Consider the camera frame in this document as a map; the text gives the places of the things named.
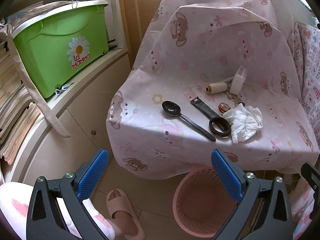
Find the green plastic storage box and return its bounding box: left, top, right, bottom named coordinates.
left=12, top=0, right=108, bottom=98

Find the white tissue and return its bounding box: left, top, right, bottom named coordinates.
left=222, top=103, right=263, bottom=144

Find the black plastic spoon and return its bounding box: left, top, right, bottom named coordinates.
left=162, top=100, right=216, bottom=142

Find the pink plastic waste basket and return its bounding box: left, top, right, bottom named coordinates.
left=172, top=166, right=237, bottom=238

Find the pink slipper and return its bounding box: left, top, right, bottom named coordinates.
left=106, top=188, right=146, bottom=240

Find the pink checkered tissue pack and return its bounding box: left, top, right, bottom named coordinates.
left=229, top=66, right=248, bottom=95

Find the white cabinet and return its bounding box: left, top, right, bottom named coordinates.
left=2, top=49, right=131, bottom=185

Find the beige fabric strap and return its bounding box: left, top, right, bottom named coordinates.
left=6, top=23, right=72, bottom=138

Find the person's foot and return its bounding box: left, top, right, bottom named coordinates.
left=107, top=189, right=137, bottom=238

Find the cream thread spool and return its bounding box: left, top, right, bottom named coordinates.
left=206, top=82, right=228, bottom=94

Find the patterned print bedsheet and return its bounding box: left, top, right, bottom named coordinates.
left=287, top=22, right=320, bottom=134

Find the small red round candy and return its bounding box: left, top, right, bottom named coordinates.
left=218, top=102, right=231, bottom=114

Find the pink pajama leg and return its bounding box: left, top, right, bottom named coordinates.
left=1, top=182, right=116, bottom=239

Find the pink bear-print chair cover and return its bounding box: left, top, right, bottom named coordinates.
left=106, top=0, right=319, bottom=179

